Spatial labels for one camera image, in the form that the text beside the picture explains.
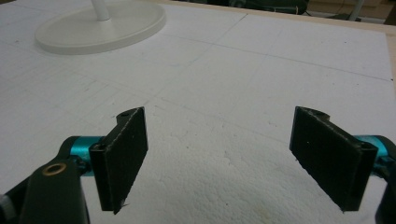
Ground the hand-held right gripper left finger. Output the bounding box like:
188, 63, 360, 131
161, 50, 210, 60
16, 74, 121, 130
59, 106, 149, 216

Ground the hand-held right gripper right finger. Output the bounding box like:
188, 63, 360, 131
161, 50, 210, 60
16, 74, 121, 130
289, 105, 396, 213

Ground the white round lamp stand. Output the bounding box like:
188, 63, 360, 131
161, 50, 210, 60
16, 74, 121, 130
34, 0, 167, 56

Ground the metal stand leg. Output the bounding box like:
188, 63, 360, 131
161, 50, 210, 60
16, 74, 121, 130
347, 0, 366, 22

